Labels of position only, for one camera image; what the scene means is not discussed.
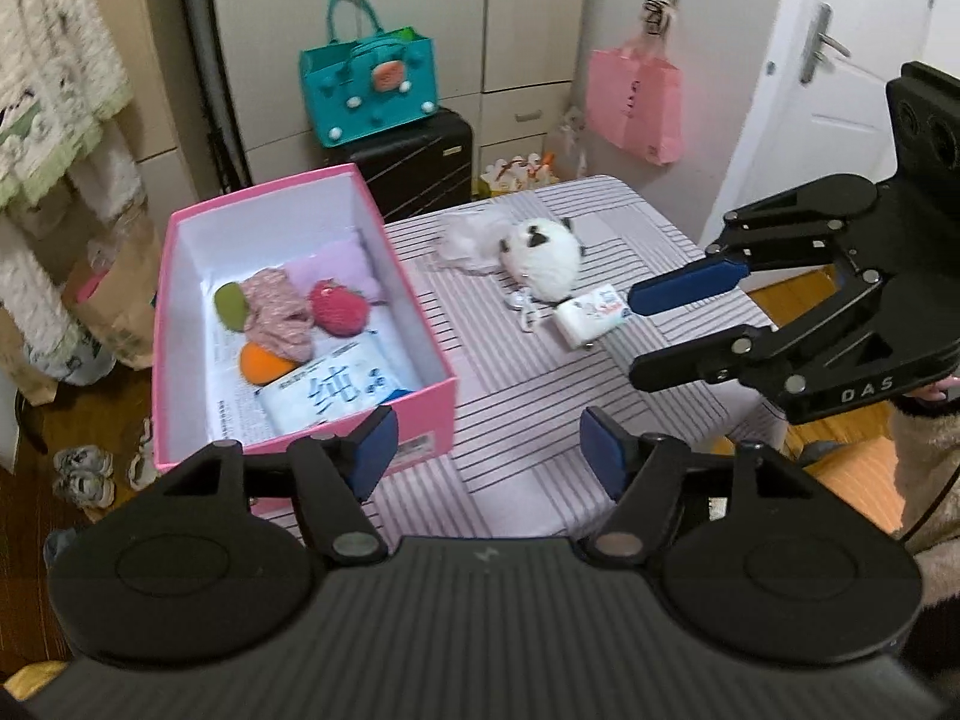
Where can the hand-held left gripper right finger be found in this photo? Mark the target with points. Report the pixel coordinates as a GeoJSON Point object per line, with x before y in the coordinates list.
{"type": "Point", "coordinates": [604, 450]}

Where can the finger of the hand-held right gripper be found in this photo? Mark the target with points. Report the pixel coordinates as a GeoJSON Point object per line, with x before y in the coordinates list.
{"type": "Point", "coordinates": [686, 285]}
{"type": "Point", "coordinates": [690, 367]}

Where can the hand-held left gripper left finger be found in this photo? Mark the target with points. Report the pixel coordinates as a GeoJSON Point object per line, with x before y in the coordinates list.
{"type": "Point", "coordinates": [373, 446]}

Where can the pink cardboard box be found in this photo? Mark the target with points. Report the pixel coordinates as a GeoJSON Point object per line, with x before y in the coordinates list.
{"type": "Point", "coordinates": [427, 420]}

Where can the large white tissue pack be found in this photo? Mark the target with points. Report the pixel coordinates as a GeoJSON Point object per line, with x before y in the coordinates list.
{"type": "Point", "coordinates": [330, 390]}

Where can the small white tissue pack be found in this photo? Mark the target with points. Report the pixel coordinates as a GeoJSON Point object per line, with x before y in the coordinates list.
{"type": "Point", "coordinates": [592, 311]}

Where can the orange makeup sponge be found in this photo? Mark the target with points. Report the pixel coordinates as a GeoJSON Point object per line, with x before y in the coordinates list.
{"type": "Point", "coordinates": [262, 364]}

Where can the red knitted strawberry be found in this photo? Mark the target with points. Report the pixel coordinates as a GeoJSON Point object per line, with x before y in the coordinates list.
{"type": "Point", "coordinates": [337, 307]}

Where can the white plush cat toy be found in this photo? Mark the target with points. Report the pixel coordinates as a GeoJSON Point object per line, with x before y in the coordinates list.
{"type": "Point", "coordinates": [540, 255]}

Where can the pink knit scarf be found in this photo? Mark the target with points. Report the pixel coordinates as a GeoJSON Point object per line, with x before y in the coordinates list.
{"type": "Point", "coordinates": [277, 315]}

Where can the purple cloth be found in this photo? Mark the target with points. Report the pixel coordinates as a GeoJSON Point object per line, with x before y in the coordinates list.
{"type": "Point", "coordinates": [337, 266]}

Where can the green makeup sponge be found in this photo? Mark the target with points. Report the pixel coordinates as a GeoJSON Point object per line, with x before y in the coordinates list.
{"type": "Point", "coordinates": [231, 304]}

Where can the white plastic bag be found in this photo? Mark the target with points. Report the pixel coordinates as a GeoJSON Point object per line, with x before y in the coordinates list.
{"type": "Point", "coordinates": [469, 240]}

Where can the person's right forearm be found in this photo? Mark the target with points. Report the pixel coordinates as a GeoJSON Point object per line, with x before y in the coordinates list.
{"type": "Point", "coordinates": [930, 465]}

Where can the person's right hand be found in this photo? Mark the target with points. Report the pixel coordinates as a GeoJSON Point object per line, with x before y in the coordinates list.
{"type": "Point", "coordinates": [943, 393]}

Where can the striped tablecloth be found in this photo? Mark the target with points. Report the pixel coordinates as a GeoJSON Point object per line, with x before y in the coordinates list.
{"type": "Point", "coordinates": [510, 405]}

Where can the white door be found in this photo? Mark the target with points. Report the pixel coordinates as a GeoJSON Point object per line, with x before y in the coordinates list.
{"type": "Point", "coordinates": [840, 135]}

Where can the printed paper sheet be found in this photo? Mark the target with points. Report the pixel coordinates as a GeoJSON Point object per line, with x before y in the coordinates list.
{"type": "Point", "coordinates": [232, 405]}

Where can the clear plastic bag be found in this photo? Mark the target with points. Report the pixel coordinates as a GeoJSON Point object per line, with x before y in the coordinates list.
{"type": "Point", "coordinates": [574, 139]}

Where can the pink paper bag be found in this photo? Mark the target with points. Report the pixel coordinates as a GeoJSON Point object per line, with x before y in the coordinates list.
{"type": "Point", "coordinates": [637, 105]}

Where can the white slippers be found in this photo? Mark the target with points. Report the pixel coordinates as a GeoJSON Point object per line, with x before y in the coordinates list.
{"type": "Point", "coordinates": [142, 457]}

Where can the white sneaker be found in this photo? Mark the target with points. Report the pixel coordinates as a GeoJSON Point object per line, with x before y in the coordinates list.
{"type": "Point", "coordinates": [94, 489]}
{"type": "Point", "coordinates": [79, 460]}

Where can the black suitcase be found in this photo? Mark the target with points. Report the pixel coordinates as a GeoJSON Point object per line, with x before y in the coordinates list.
{"type": "Point", "coordinates": [420, 165]}

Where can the brown paper bag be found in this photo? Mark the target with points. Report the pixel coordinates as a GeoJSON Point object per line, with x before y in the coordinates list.
{"type": "Point", "coordinates": [112, 315]}

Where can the white printed bag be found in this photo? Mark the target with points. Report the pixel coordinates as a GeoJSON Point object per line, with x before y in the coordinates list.
{"type": "Point", "coordinates": [67, 360]}

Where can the teal felt tote bag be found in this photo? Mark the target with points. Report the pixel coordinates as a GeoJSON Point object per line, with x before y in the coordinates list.
{"type": "Point", "coordinates": [375, 97]}

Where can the beige wardrobe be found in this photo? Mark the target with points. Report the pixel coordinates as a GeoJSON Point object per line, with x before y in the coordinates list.
{"type": "Point", "coordinates": [450, 15]}

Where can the cream fluffy robe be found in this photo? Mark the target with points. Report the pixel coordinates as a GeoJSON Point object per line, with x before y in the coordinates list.
{"type": "Point", "coordinates": [37, 277]}

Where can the cream knit cardigan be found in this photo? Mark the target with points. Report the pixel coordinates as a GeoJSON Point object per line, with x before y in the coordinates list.
{"type": "Point", "coordinates": [45, 90]}

